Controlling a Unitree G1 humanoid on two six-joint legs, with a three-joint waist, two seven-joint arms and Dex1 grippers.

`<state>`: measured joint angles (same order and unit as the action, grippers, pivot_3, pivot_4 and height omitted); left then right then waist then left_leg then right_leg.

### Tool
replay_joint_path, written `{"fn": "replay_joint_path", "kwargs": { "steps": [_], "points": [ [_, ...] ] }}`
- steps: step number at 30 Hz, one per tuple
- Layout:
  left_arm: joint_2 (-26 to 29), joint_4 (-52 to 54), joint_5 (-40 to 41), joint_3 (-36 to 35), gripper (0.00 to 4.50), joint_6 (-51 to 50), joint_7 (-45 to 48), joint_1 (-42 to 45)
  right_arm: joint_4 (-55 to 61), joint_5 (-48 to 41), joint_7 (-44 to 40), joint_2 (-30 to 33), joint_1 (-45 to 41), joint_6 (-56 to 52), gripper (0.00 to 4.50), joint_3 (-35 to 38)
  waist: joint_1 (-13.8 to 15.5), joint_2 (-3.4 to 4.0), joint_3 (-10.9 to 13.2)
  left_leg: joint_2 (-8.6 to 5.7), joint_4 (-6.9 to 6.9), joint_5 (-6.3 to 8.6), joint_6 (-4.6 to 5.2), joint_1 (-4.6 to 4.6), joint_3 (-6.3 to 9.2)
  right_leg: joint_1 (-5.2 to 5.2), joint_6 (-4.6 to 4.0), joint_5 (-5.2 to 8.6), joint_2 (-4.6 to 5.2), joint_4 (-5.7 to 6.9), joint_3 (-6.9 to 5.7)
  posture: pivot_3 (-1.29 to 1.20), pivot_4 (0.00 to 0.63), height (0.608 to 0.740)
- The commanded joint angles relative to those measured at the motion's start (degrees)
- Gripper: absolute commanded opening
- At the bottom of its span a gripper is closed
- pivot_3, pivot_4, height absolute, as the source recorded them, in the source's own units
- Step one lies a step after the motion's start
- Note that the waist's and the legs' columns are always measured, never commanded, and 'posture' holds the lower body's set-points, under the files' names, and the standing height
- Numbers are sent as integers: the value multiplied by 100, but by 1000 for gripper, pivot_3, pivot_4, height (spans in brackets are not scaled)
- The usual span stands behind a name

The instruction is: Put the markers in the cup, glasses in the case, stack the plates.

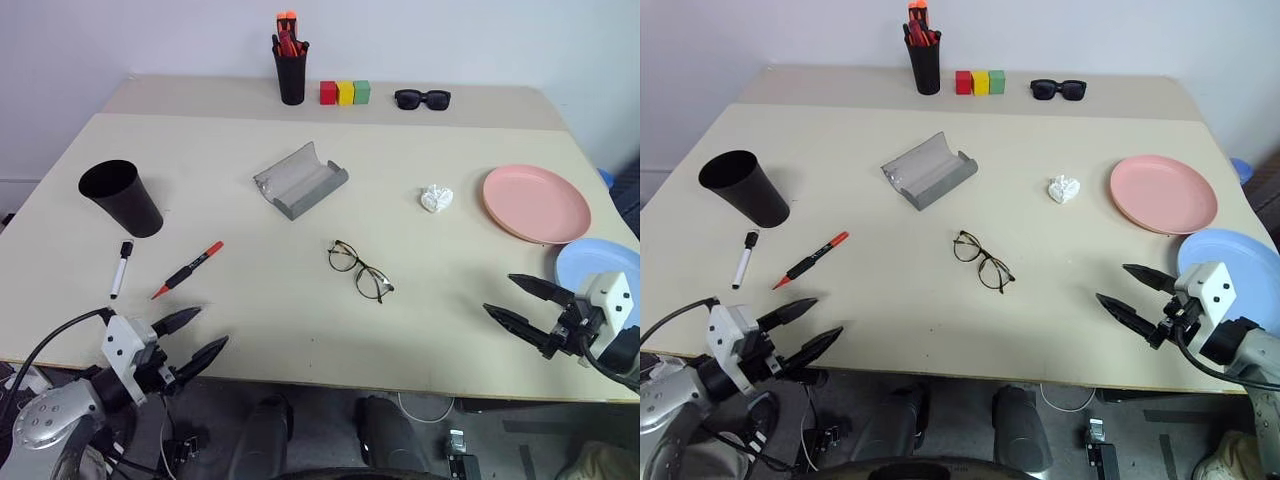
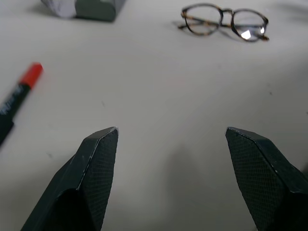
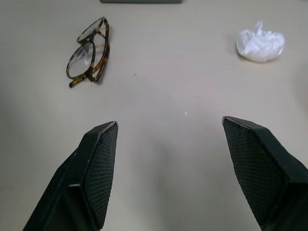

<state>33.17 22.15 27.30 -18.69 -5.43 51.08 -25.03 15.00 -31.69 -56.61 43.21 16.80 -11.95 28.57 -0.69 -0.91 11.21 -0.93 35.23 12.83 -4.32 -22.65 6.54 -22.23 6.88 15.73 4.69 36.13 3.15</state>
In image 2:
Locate tortoiseshell eyeglasses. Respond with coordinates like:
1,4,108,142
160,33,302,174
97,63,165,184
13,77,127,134
177,2,270,43

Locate red capped black marker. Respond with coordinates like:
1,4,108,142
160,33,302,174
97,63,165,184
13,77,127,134
0,62,44,147

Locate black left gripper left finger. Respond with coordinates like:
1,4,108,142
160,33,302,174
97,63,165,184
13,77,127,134
20,126,119,231

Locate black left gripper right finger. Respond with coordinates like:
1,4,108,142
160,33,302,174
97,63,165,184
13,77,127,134
225,126,308,231

